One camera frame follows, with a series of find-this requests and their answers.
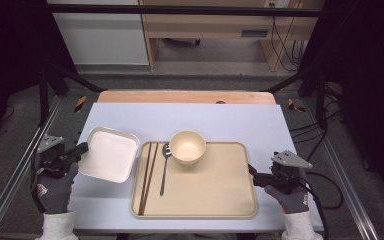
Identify yellow black floor tape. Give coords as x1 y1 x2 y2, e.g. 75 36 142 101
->
73 95 88 114
287 98 306 113

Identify dark curtain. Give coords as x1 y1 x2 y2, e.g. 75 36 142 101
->
0 0 78 148
299 0 384 201

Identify cream bowl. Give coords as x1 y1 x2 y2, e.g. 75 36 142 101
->
169 129 207 166

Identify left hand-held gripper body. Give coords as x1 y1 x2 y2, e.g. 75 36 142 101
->
37 134 69 178

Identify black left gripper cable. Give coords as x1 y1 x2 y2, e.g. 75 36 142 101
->
29 148 46 213

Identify black metal stand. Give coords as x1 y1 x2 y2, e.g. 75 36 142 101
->
263 63 329 129
38 61 104 128

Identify white cabinet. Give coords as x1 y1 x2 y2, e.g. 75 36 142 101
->
48 0 150 66

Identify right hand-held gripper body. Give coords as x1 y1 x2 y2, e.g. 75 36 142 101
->
269 149 313 196

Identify black crossbar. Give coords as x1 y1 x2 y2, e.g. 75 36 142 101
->
46 3 328 18

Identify wooden table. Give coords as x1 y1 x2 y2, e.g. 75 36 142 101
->
97 89 277 105

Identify yellow cable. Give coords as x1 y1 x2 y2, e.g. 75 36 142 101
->
273 0 302 72

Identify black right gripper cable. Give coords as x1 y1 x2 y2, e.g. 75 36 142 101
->
296 171 345 240

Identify black hanging cables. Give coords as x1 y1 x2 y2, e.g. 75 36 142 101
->
269 16 306 73

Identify white square plate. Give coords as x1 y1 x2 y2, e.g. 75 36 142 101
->
77 126 141 184

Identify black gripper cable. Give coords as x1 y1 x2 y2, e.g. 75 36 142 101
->
296 171 345 240
29 148 46 213

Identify aluminium floor rail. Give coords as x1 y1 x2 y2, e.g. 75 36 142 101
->
0 94 63 240
304 99 381 240

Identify person's right hand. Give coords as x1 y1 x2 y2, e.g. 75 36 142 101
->
263 185 310 215

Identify dark wooden chopstick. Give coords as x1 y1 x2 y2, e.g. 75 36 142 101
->
141 142 160 216
137 142 153 216

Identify black floor cables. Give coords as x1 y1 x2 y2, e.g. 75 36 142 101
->
288 109 344 161

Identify beige tray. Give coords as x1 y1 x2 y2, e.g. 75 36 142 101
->
130 141 258 219

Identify metal spoon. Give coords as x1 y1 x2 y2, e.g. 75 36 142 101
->
159 143 173 197

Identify beige wooden desk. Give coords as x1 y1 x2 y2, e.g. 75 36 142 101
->
139 0 326 72

